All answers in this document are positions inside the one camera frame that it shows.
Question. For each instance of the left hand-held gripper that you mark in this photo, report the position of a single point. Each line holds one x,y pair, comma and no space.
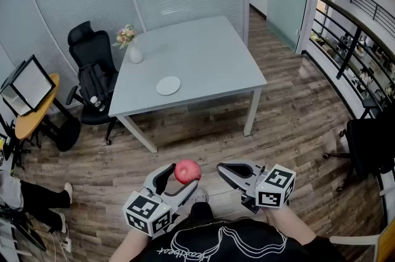
145,211

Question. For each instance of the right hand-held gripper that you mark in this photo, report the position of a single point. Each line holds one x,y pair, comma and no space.
274,189

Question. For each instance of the red apple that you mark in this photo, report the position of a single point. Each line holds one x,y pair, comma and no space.
187,171

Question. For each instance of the white round plate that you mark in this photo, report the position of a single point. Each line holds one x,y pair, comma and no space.
168,85

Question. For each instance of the person's left forearm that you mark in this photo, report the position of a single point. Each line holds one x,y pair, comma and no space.
129,246

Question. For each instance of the person's right forearm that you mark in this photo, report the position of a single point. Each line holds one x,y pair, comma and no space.
287,223

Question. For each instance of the person's grey shoe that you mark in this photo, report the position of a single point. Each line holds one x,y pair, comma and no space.
201,196

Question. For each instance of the person's black trouser leg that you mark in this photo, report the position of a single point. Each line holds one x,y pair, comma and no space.
200,211

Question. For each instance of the person's black printed shirt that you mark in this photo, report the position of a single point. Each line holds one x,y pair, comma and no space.
231,242

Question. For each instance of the clear water bottle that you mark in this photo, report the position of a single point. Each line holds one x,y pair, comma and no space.
97,103

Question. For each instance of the white power strip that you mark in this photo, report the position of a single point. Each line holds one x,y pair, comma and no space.
68,244

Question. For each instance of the grey square table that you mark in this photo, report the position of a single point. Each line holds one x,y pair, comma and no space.
197,57

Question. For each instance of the black swivel chair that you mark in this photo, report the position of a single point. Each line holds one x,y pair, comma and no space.
367,143

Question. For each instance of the black backpack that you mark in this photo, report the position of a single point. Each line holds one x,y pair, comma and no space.
92,81

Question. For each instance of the white round vase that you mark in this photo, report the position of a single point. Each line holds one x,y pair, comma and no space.
136,55

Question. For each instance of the round wooden side table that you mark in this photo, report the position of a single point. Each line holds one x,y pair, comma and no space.
27,125

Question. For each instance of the pink flower bouquet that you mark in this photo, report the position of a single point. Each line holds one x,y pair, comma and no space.
126,35

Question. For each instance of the black mesh office chair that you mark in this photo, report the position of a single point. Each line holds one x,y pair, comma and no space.
92,44

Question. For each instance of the black framed white box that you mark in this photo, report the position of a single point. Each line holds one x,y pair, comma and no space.
32,84

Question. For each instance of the black metal railing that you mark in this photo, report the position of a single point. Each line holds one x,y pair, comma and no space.
355,38

